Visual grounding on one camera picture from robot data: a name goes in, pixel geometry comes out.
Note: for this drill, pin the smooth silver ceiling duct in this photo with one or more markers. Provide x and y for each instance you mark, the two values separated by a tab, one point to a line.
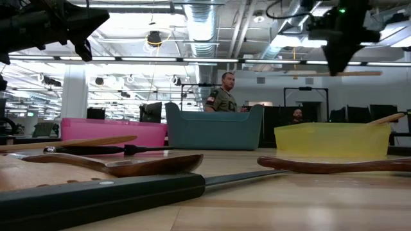
289	19

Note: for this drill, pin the seated person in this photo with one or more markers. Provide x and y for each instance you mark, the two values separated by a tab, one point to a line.
297	116

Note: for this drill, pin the light wooden slotted spatula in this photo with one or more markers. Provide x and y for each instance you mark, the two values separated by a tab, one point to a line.
80	142

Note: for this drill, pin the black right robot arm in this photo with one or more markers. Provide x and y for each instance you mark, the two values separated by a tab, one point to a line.
321	3

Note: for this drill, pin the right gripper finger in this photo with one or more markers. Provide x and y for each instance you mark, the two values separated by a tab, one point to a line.
338	57

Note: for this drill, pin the black sheathed knife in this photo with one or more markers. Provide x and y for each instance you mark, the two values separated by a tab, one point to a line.
90	149

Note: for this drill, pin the white building pillar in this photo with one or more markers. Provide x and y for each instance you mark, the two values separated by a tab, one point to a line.
74	96

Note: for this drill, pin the yellow plastic bin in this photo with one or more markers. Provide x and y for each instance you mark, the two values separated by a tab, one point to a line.
334	141

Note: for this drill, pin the standing person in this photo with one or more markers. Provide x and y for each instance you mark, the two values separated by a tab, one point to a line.
223	99

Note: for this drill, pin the black partition panel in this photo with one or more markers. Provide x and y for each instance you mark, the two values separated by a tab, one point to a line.
273	128

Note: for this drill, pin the teal plastic bin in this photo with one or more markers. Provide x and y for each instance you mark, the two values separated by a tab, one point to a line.
212	131

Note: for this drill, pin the ceiling light panel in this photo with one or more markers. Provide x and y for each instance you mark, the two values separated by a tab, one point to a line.
289	41

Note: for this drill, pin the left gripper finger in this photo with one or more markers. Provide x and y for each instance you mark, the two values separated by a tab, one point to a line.
85	24
85	49

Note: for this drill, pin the pink plastic bin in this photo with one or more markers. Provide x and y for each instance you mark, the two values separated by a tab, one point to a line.
112	131

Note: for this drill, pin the long ceiling light strip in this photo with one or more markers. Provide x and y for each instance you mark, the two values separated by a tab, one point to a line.
208	60

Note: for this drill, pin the black computer monitor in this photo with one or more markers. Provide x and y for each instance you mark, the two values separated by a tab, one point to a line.
358	115
95	113
337	115
383	110
151	112

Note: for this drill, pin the corrugated silver ceiling duct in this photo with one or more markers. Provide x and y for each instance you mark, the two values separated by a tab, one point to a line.
200	25

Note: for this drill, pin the long labelled wooden fork spatula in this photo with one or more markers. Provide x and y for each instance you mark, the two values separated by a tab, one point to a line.
38	174

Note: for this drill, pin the black metal stand frame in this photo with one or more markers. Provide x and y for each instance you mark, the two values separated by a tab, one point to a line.
305	88

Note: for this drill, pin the dark wooden spoon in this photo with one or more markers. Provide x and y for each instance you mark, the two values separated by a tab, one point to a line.
154	167
321	166

